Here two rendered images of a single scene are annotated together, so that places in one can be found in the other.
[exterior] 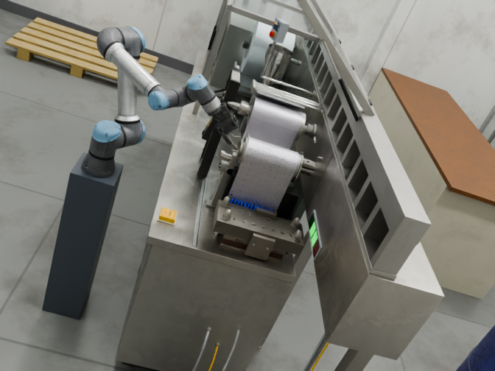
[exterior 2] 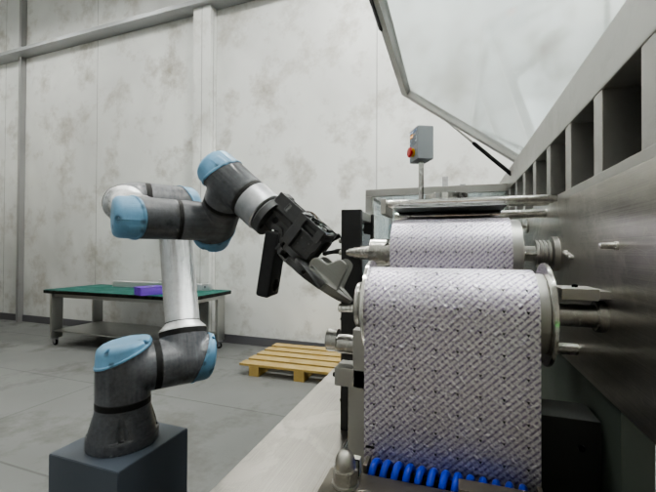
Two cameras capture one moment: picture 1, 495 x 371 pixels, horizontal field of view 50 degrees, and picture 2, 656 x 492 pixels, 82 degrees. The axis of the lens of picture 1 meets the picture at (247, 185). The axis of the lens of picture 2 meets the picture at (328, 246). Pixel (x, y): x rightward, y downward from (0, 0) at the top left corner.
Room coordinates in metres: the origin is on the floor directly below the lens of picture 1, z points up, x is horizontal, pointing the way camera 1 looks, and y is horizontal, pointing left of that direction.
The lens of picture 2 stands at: (1.50, -0.17, 1.34)
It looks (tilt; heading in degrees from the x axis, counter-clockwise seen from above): 1 degrees up; 30
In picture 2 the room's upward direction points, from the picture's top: straight up
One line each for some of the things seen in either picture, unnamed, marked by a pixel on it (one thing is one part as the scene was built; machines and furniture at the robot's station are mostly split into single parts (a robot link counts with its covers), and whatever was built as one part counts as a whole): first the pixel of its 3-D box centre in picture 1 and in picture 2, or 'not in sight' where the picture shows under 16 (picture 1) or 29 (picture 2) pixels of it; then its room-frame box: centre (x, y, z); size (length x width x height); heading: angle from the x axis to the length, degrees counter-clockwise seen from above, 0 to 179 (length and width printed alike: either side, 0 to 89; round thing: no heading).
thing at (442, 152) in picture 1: (425, 166); not in sight; (4.90, -1.54, 0.45); 2.63 x 0.84 x 0.90; 10
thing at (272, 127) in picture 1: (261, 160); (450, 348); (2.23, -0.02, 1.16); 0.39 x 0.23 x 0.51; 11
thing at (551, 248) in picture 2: (306, 129); (537, 253); (2.38, -0.16, 1.33); 0.07 x 0.07 x 0.07; 11
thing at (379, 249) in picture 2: (245, 108); (384, 252); (2.32, 0.15, 1.33); 0.06 x 0.06 x 0.06; 11
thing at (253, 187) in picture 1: (258, 191); (446, 417); (2.05, -0.05, 1.11); 0.23 x 0.01 x 0.18; 101
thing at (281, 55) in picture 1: (278, 54); (446, 203); (2.81, 0.11, 1.50); 0.14 x 0.14 x 0.06
